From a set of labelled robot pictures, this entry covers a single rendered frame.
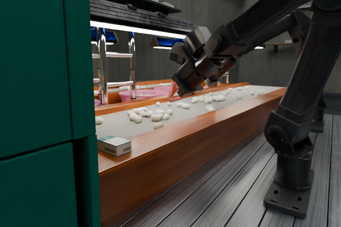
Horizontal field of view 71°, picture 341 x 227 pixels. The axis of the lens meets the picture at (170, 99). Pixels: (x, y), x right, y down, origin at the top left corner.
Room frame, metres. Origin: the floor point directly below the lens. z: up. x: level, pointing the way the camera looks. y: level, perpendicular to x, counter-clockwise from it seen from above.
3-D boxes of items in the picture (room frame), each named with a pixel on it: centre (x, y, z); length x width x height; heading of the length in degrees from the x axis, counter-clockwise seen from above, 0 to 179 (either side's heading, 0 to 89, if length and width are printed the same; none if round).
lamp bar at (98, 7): (0.88, 0.09, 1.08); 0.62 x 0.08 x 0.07; 142
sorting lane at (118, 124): (1.19, -0.23, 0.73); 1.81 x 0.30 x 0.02; 142
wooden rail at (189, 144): (1.06, -0.39, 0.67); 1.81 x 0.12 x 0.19; 142
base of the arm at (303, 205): (0.46, -0.25, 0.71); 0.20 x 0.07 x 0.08; 145
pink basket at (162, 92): (1.27, 0.14, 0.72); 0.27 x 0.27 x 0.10
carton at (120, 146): (0.43, 0.11, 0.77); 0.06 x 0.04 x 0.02; 52
